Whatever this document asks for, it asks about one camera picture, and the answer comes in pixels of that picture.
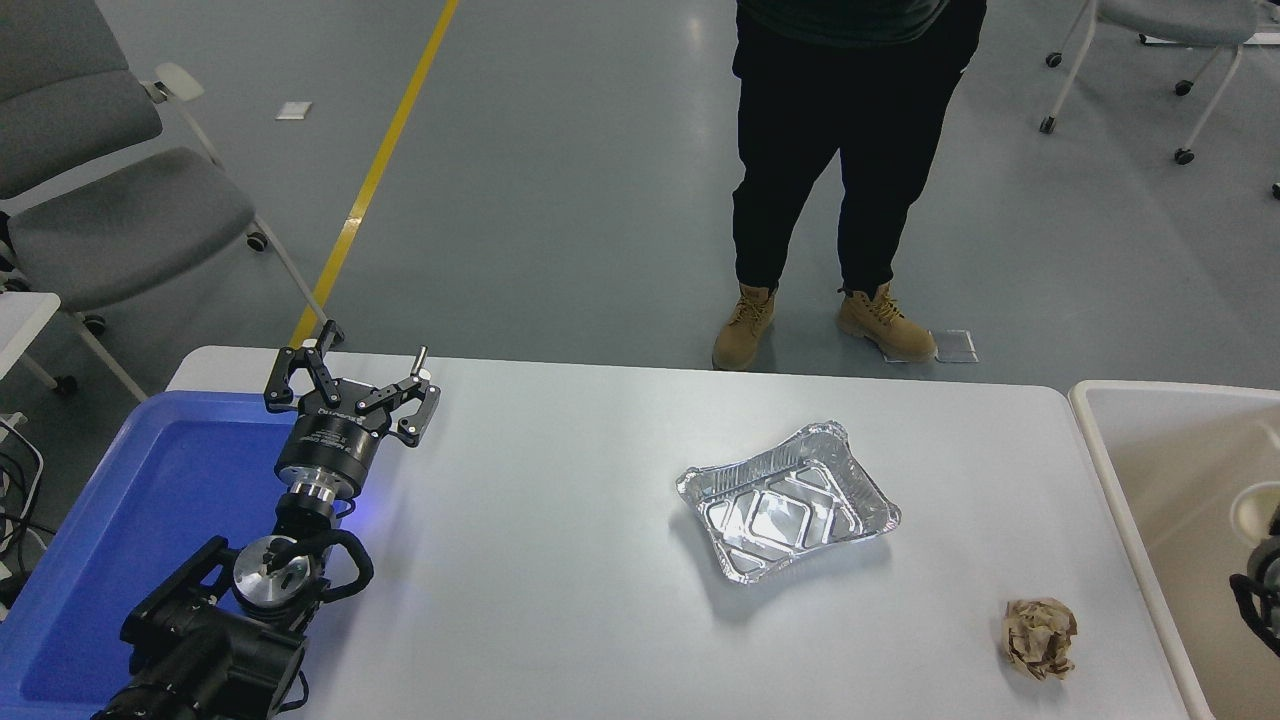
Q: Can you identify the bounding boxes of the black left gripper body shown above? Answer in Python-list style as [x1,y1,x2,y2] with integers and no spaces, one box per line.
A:
[275,403,393,498]

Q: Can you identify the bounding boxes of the white paper cup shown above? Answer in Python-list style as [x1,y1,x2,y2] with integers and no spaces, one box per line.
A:
[1230,482,1280,547]

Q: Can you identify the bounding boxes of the blue plastic tray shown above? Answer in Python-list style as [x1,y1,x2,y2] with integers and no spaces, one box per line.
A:
[0,390,351,717]

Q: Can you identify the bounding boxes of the grey office chair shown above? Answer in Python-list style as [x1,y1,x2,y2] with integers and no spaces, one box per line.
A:
[1038,0,1263,166]
[0,0,341,401]

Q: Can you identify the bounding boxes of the small white desk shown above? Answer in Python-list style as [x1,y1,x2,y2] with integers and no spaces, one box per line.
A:
[0,290,63,381]

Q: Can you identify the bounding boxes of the silver foil tray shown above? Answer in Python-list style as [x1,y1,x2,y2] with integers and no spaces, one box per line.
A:
[676,420,903,586]

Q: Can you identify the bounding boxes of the person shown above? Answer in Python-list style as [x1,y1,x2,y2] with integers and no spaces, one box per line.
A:
[712,0,989,373]

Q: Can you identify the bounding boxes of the crumpled tan paper ball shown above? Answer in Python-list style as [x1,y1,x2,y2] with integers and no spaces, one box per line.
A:
[1000,597,1080,683]

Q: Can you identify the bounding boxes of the large pale bin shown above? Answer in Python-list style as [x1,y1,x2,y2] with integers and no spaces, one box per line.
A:
[1068,380,1280,720]

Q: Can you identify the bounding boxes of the black cables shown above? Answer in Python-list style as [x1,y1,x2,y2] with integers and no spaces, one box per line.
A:
[0,410,47,601]

